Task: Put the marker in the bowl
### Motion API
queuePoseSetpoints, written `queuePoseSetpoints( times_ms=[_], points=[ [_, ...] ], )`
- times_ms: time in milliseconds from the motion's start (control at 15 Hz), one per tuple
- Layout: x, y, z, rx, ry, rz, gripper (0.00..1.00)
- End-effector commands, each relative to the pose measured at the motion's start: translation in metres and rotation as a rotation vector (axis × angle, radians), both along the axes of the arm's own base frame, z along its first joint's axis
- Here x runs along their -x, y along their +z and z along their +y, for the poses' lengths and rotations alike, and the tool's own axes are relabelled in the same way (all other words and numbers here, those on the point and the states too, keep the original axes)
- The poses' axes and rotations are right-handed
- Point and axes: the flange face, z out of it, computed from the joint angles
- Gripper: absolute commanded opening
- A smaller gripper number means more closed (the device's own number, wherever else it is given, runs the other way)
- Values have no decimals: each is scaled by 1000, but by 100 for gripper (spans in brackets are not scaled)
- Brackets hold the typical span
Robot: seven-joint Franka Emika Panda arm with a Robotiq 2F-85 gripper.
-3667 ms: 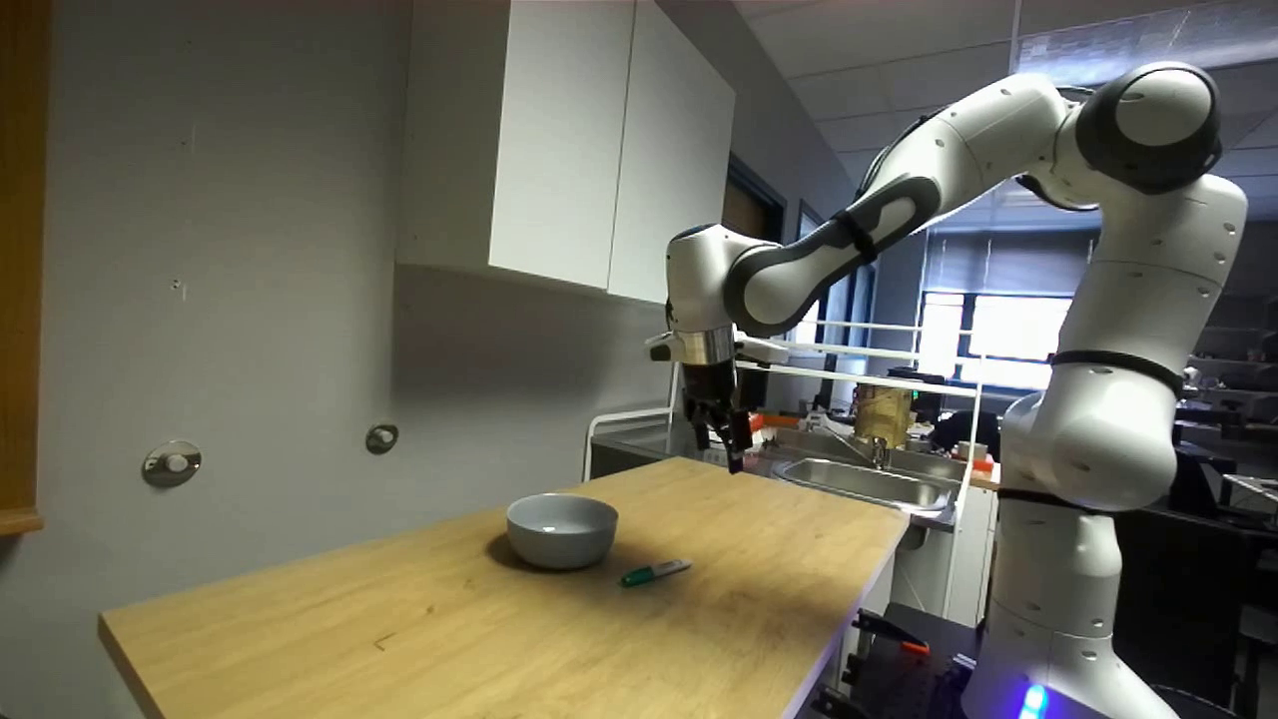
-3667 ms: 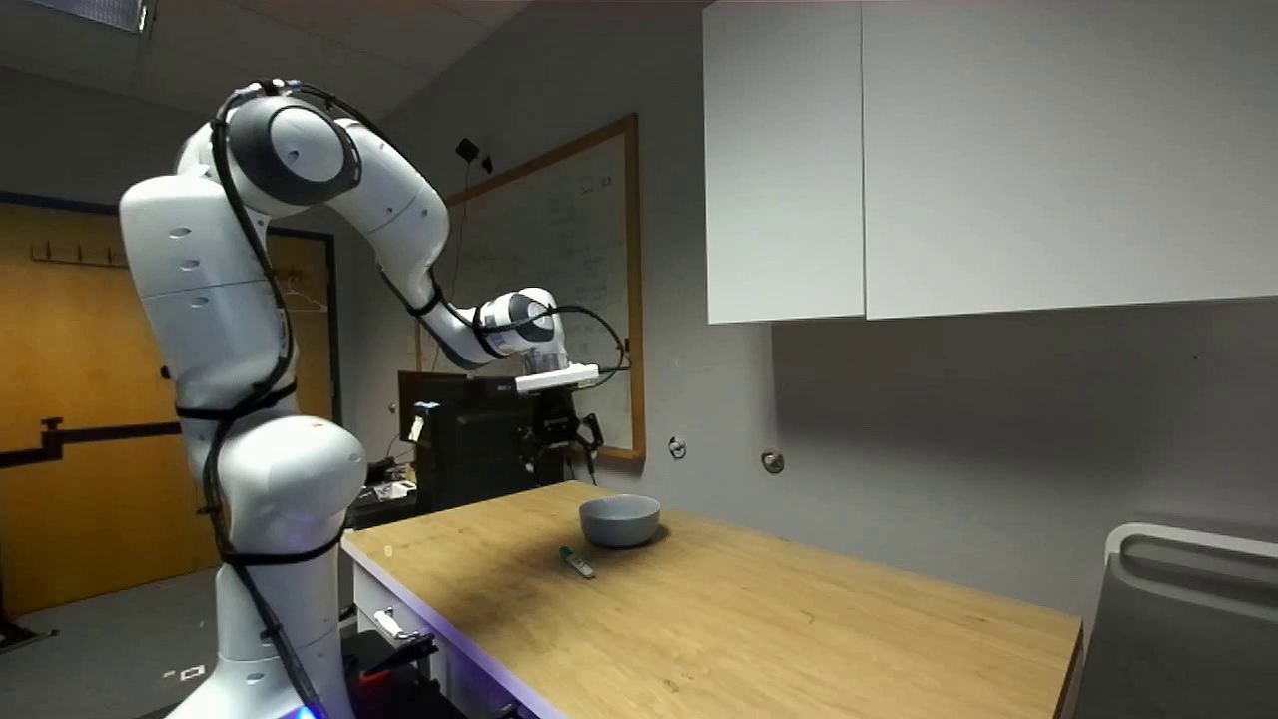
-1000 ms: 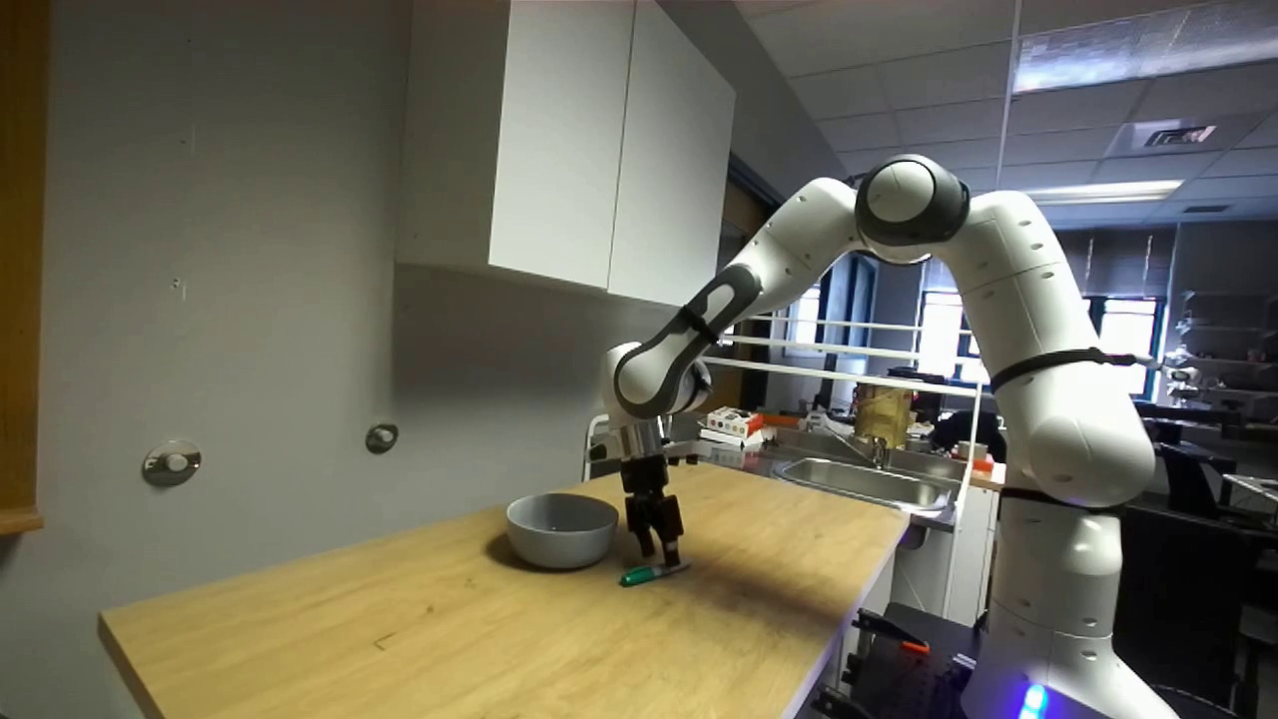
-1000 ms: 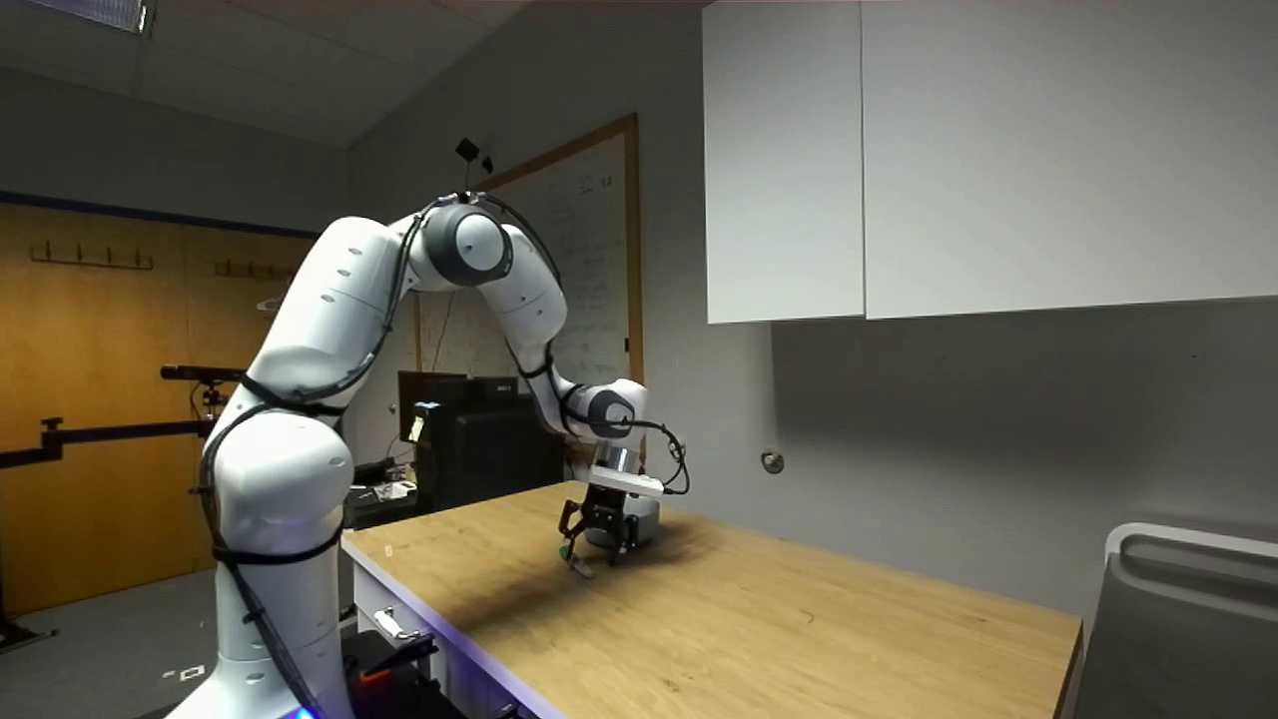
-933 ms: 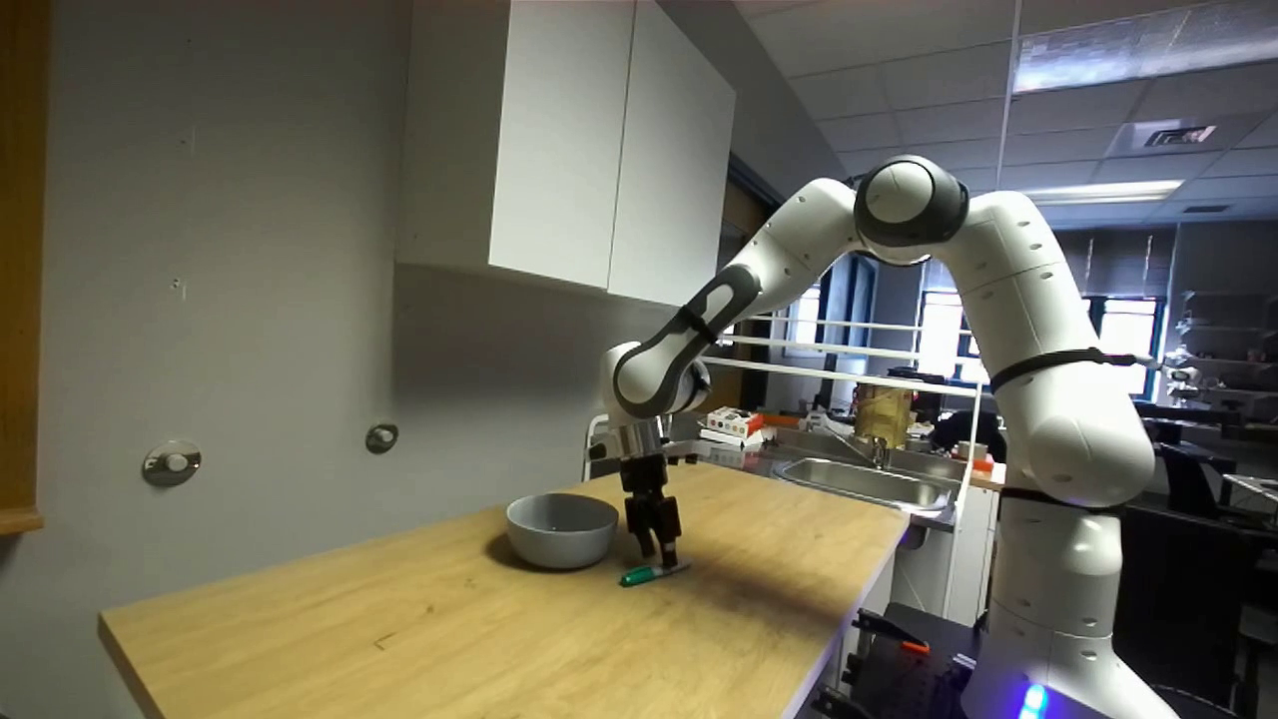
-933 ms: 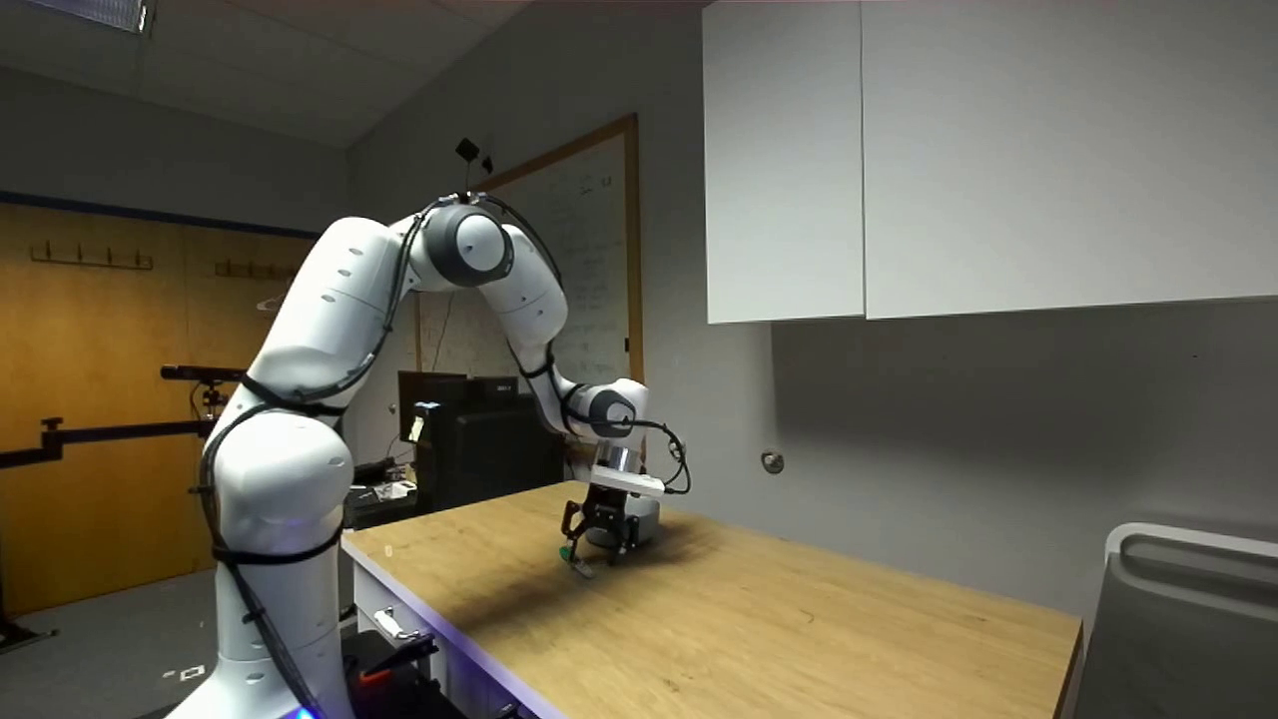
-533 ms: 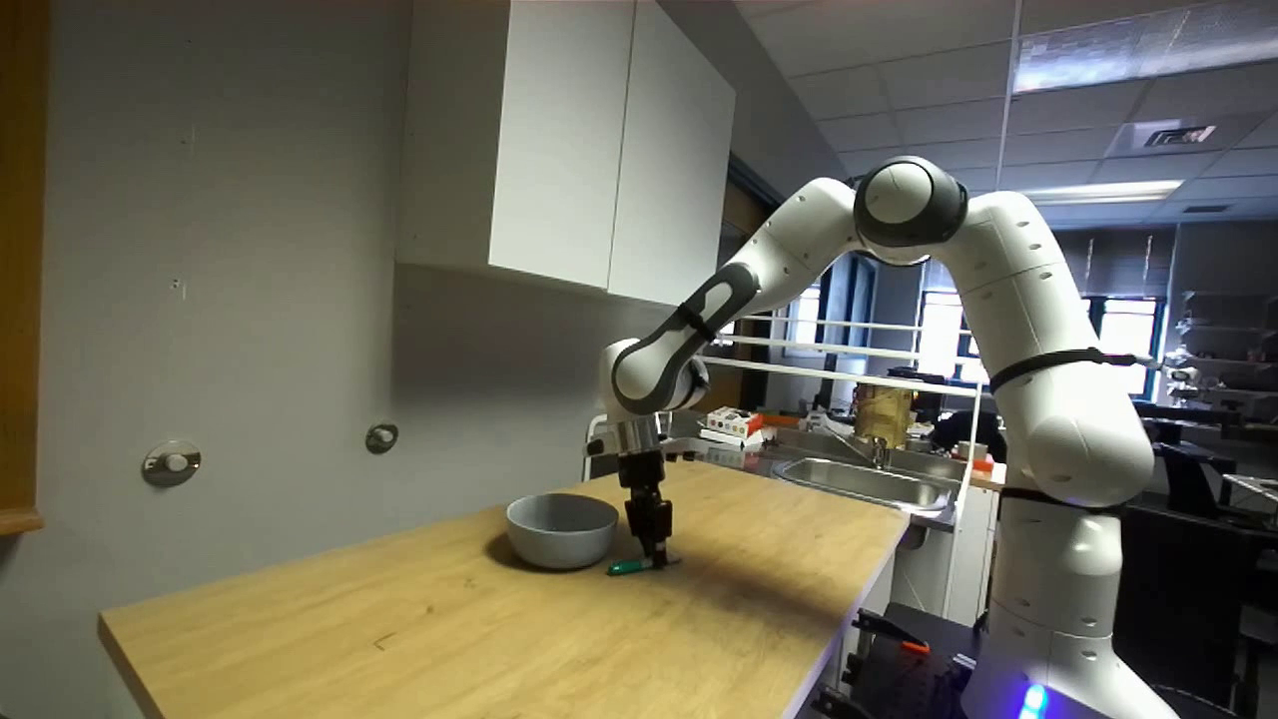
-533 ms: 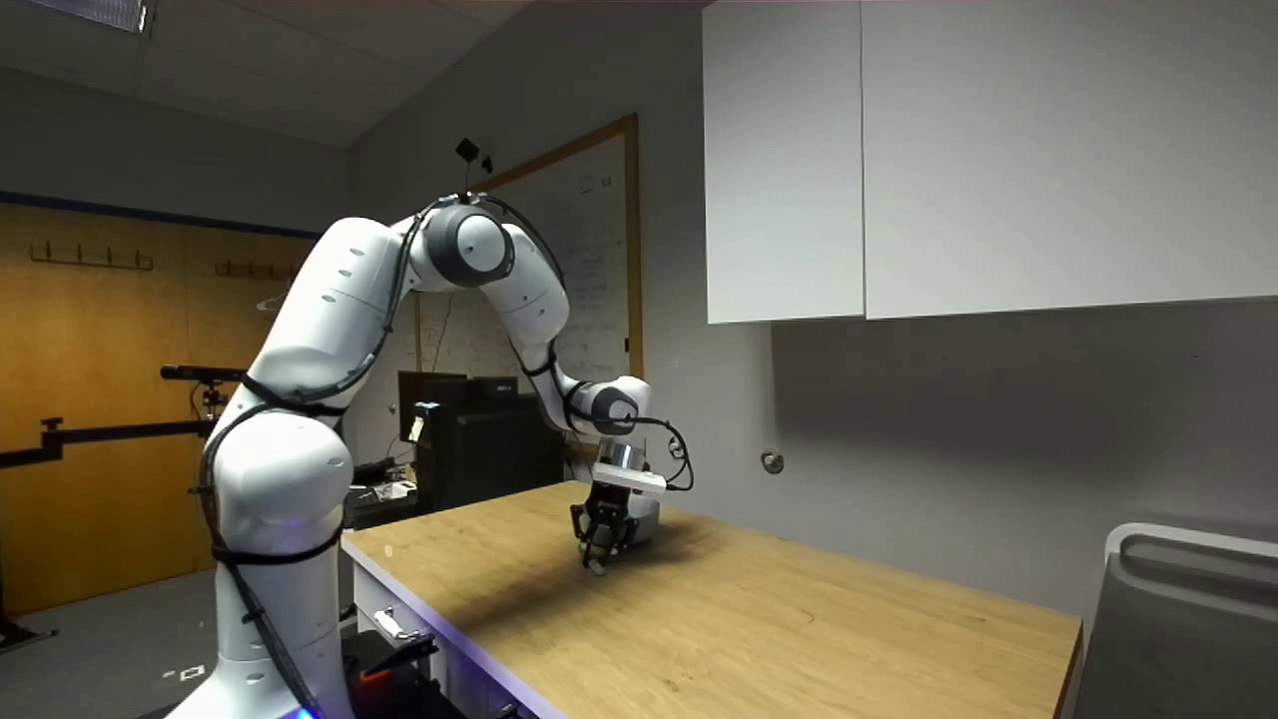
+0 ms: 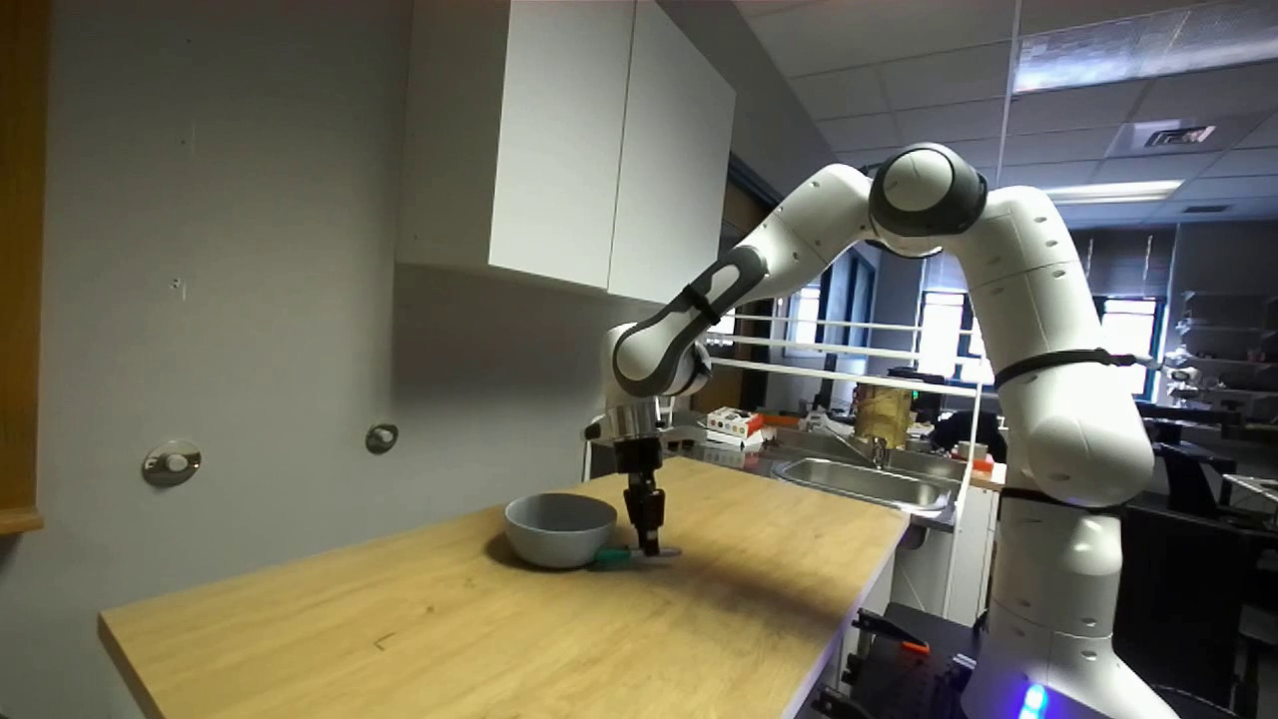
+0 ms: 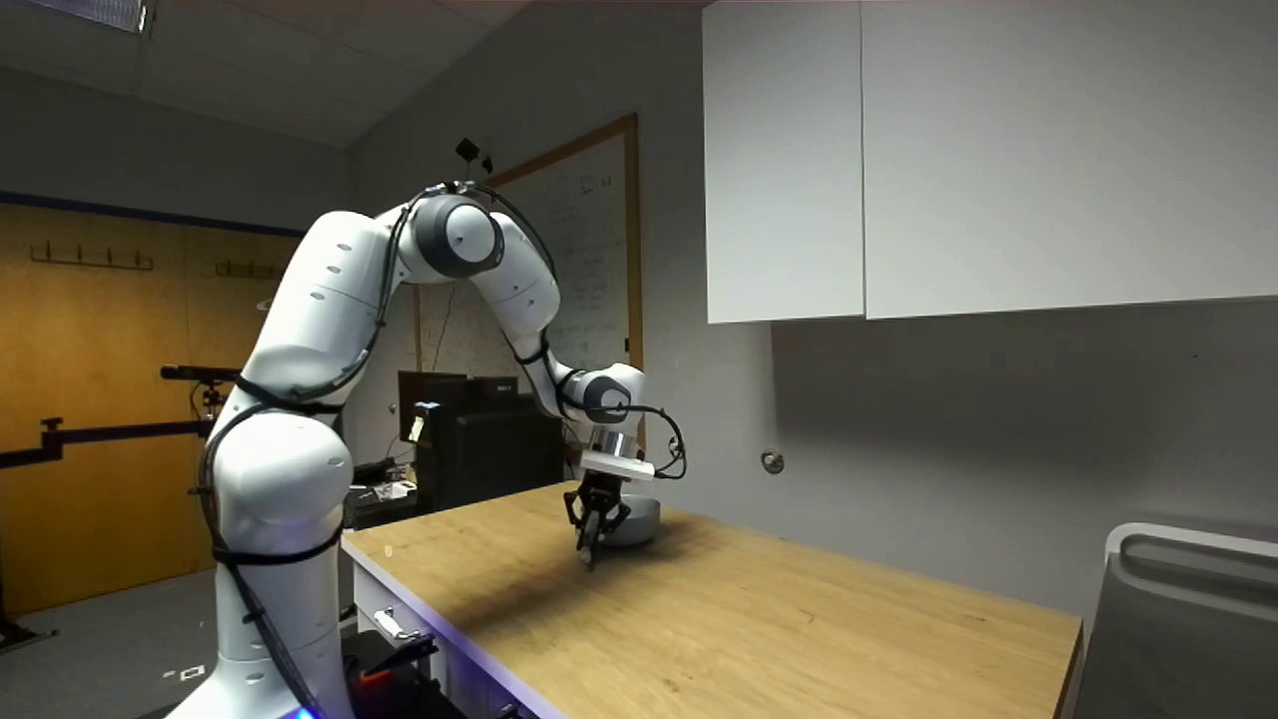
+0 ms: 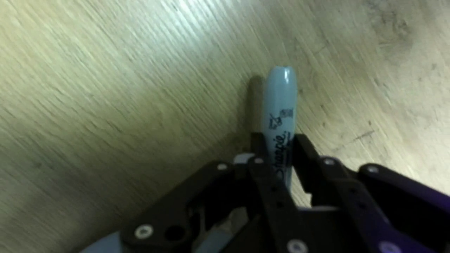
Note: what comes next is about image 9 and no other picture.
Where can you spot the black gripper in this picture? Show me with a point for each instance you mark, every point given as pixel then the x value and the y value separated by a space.
pixel 640 466

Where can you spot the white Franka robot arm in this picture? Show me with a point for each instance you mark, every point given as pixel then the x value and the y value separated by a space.
pixel 1024 319

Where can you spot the grey bowl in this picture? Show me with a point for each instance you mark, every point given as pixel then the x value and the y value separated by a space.
pixel 562 527

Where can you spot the metal sink counter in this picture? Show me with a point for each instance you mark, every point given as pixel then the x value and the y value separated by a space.
pixel 851 480

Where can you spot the brown paper bag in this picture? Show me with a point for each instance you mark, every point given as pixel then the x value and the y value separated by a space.
pixel 879 411

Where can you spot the rectangular ceiling light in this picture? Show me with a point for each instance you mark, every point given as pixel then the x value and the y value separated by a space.
pixel 1110 190

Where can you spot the grey round wall hook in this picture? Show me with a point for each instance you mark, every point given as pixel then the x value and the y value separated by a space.
pixel 170 466
pixel 379 436

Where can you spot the white wall cabinet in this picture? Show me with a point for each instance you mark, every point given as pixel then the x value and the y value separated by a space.
pixel 574 146

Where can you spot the brown wooden door frame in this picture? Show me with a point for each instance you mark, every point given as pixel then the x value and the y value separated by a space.
pixel 20 265

